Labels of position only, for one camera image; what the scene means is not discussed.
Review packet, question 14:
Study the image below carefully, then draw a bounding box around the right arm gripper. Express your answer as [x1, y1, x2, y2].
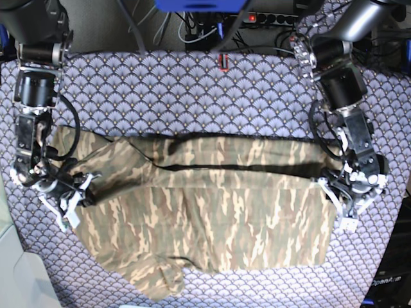
[32, 172, 101, 232]

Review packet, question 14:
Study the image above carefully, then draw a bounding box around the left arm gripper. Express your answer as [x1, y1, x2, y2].
[316, 168, 387, 231]

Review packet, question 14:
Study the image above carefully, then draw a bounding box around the camouflage T-shirt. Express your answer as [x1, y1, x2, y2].
[51, 125, 342, 302]

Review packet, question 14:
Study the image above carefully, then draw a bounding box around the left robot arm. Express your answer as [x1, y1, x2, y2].
[290, 1, 410, 232]

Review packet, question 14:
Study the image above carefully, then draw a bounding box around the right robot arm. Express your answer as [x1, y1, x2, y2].
[1, 1, 100, 232]

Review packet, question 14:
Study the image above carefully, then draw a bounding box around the white plastic bin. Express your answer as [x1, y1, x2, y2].
[1, 184, 61, 307]

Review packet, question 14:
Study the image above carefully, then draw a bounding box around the black OpenArm box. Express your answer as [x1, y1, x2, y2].
[361, 193, 410, 307]

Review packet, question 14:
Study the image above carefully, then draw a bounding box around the purple fan-pattern tablecloth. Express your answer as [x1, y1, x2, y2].
[1, 51, 410, 307]

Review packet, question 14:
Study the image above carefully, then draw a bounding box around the red and black clamp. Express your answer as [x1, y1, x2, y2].
[218, 53, 229, 72]

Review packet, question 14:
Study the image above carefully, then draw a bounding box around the black power strip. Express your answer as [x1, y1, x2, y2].
[243, 12, 298, 27]

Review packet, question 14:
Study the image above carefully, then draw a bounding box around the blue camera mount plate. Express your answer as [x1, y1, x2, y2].
[155, 0, 246, 12]

